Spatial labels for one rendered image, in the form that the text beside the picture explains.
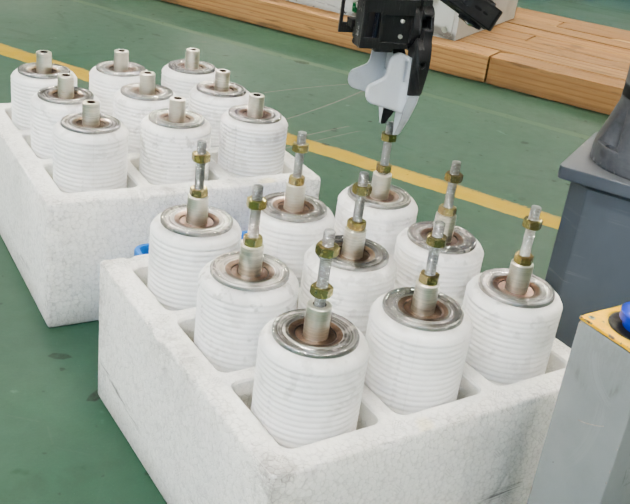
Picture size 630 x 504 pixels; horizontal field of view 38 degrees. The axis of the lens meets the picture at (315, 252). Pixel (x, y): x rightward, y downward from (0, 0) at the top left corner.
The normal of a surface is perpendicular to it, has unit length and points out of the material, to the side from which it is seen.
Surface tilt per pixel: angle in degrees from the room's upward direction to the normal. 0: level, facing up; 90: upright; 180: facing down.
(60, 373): 0
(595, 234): 90
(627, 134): 73
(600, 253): 90
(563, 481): 90
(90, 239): 90
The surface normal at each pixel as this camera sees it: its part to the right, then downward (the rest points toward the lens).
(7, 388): 0.12, -0.89
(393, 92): 0.31, 0.37
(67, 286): 0.48, 0.44
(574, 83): -0.50, 0.33
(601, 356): -0.84, 0.15
